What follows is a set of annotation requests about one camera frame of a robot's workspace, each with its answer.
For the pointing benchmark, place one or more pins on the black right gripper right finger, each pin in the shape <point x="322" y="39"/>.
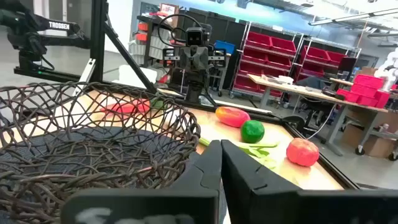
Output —
<point x="280" y="208"/>

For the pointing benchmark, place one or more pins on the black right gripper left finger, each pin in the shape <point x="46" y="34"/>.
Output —
<point x="192" y="199"/>

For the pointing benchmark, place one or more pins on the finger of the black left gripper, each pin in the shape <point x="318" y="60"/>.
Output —
<point x="187" y="58"/>
<point x="201" y="58"/>

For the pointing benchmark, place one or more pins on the red round fruit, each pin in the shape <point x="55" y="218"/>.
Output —
<point x="302" y="152"/>

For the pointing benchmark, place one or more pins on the red and yellow mango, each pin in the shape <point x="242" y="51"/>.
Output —
<point x="231" y="116"/>

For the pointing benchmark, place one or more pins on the green and white celery bunch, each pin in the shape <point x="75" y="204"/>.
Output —
<point x="255" y="151"/>

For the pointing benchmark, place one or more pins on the red carrot with green leaves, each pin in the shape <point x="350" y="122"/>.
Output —
<point x="130" y="107"/>

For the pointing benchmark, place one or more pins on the green lime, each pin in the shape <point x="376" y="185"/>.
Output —
<point x="252" y="132"/>

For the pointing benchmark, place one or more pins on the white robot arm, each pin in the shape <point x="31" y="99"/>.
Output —
<point x="388" y="71"/>

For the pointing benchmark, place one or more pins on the dark brown wicker basket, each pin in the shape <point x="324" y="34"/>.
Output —
<point x="37" y="186"/>

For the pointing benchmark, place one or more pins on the blue plastic bin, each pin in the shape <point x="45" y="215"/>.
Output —
<point x="224" y="46"/>

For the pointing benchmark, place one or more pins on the shelf with grey drawers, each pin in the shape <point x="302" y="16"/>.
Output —
<point x="155" y="46"/>

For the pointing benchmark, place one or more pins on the red shelf bin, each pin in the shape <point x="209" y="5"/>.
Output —
<point x="314" y="54"/>
<point x="311" y="70"/>
<point x="259" y="40"/>
<point x="279" y="61"/>
<point x="252" y="69"/>
<point x="247" y="82"/>
<point x="283" y="45"/>
<point x="255" y="55"/>
<point x="336" y="58"/>

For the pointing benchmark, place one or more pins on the red framed box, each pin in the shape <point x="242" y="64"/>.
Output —
<point x="169" y="9"/>

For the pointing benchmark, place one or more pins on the wooden top work desk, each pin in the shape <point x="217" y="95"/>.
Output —
<point x="273" y="87"/>

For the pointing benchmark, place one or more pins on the black office chair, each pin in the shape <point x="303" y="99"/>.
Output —
<point x="314" y="83"/>

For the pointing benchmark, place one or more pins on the brown cardboard box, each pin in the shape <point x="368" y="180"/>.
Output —
<point x="351" y="137"/>

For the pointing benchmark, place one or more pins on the black computer monitor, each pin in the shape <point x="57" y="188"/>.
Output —
<point x="347" y="63"/>

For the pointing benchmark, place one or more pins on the red plastic bin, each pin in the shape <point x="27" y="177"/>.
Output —
<point x="348" y="96"/>
<point x="382" y="99"/>
<point x="370" y="81"/>
<point x="363" y="91"/>

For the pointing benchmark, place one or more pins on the long ceiling light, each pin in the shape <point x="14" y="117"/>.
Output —
<point x="351" y="17"/>

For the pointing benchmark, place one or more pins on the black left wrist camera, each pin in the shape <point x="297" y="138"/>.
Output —
<point x="195" y="36"/>

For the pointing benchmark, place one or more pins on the black camera stand robot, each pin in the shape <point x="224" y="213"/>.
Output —
<point x="224" y="31"/>

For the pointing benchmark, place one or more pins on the black aluminium table frame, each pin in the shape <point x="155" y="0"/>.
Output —
<point x="98" y="46"/>

